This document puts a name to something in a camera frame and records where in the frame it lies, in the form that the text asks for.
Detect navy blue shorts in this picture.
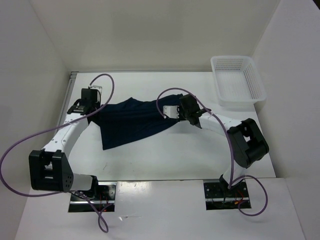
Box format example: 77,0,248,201
93,97,178,151

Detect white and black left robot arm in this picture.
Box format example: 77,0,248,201
28,86,102,200

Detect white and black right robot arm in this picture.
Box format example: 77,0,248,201
177,94,269,197

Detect white perforated plastic basket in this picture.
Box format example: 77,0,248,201
210,55,267,107

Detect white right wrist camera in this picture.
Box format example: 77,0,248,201
162,105,180,119

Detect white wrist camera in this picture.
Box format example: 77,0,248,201
162,105,180,119
89,85,103,102

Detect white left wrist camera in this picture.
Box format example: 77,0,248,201
89,85,103,102

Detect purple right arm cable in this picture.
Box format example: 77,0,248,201
156,87,270,217

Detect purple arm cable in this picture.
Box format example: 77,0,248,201
0,73,115,233
156,87,270,217

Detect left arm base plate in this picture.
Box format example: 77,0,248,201
68,182,117,213

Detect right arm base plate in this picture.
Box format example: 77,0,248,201
203,180,252,210

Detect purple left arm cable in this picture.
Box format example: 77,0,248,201
0,73,115,233

